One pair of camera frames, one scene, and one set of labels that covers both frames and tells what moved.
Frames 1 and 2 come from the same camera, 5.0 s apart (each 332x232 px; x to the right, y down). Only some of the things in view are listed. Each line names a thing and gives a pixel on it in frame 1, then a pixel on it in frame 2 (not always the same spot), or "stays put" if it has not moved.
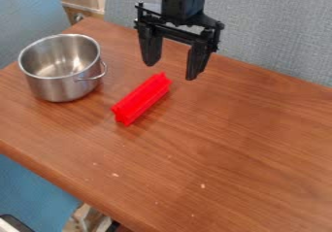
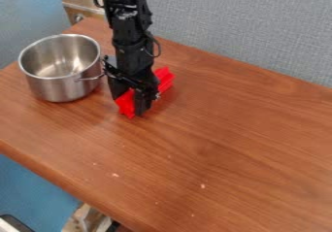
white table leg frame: [88, 219] stays put
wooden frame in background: [83, 0] stays put
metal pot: [63, 66] stays put
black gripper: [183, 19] to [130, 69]
